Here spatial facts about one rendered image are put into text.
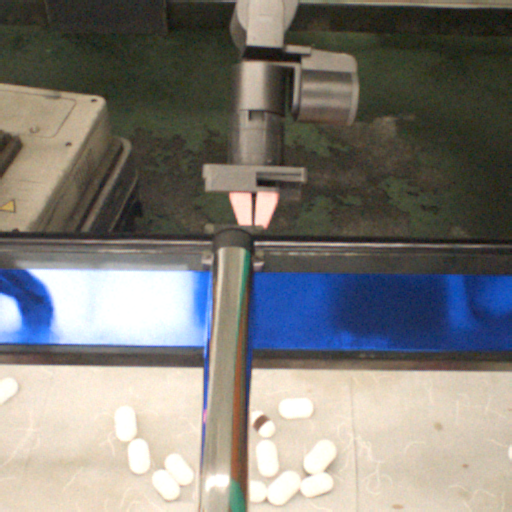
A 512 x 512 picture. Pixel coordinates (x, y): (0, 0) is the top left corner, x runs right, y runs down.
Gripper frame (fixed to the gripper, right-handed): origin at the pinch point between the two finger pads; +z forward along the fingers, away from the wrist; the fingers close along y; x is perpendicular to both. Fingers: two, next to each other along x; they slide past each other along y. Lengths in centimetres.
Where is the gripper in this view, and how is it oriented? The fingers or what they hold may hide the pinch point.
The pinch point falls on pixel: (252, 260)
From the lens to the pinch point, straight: 69.5
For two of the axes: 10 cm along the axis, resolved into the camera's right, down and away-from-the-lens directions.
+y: 10.0, 0.3, -0.1
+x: 0.1, 0.1, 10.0
